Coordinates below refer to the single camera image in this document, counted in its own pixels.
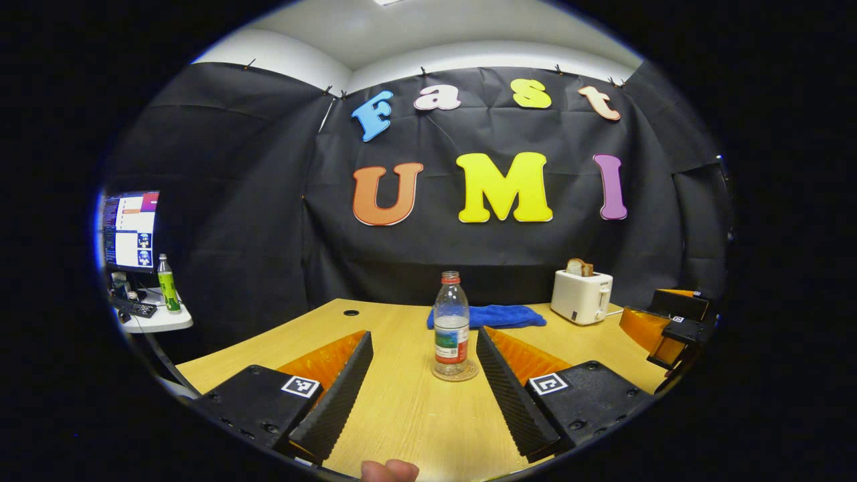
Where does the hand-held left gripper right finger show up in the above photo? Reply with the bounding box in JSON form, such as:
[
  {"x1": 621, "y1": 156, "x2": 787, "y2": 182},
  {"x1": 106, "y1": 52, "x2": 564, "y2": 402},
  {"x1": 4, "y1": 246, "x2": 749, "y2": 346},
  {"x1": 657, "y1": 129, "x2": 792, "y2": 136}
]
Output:
[{"x1": 475, "y1": 326, "x2": 655, "y2": 464}]

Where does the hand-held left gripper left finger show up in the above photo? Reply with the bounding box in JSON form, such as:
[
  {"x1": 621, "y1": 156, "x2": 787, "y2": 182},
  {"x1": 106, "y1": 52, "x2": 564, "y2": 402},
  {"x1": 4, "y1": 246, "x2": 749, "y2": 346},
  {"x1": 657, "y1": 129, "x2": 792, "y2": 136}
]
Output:
[{"x1": 193, "y1": 329, "x2": 374, "y2": 466}]

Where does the round brown coaster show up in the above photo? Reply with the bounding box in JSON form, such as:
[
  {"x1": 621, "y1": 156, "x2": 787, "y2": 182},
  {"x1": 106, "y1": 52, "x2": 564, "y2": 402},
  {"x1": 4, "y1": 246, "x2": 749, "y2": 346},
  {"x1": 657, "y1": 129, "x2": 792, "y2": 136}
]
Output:
[{"x1": 431, "y1": 359, "x2": 479, "y2": 383}]

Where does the clear plastic water bottle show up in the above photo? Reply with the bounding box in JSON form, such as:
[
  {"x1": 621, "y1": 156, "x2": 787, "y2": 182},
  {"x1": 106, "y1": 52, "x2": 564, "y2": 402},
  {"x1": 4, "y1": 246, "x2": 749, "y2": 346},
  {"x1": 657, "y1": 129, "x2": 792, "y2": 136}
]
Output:
[{"x1": 433, "y1": 270, "x2": 471, "y2": 377}]

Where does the green drink bottle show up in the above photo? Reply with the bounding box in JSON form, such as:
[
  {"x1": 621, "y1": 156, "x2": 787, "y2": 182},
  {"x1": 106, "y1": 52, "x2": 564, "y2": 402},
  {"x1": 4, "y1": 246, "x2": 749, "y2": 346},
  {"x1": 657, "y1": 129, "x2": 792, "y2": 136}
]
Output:
[{"x1": 157, "y1": 253, "x2": 181, "y2": 313}]

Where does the blue towel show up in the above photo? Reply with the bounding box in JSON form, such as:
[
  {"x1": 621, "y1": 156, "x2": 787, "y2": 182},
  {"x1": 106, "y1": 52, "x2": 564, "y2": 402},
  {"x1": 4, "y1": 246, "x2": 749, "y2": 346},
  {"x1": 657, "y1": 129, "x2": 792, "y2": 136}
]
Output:
[{"x1": 427, "y1": 305, "x2": 548, "y2": 331}]

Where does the white toaster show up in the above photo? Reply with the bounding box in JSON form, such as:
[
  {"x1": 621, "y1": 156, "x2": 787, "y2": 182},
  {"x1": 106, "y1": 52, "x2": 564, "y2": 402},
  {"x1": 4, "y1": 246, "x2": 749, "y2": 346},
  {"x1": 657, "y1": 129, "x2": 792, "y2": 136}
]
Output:
[{"x1": 550, "y1": 269, "x2": 614, "y2": 326}]

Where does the white side table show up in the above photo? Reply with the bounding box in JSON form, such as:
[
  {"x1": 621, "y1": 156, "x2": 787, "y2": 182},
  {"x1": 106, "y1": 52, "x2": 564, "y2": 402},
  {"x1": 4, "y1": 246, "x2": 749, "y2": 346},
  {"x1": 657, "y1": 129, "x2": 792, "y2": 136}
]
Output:
[{"x1": 117, "y1": 288, "x2": 195, "y2": 334}]

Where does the black keyboard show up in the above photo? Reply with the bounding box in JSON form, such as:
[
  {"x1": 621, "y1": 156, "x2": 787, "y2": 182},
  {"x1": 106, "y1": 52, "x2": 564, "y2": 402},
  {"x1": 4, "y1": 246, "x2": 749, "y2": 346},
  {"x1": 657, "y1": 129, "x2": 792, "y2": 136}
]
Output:
[{"x1": 110, "y1": 297, "x2": 158, "y2": 319}]

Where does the computer monitor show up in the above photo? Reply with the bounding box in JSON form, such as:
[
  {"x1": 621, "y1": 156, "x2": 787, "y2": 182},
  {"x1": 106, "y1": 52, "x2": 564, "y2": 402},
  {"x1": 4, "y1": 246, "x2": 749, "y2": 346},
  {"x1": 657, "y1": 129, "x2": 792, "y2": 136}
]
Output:
[{"x1": 102, "y1": 191, "x2": 161, "y2": 274}]

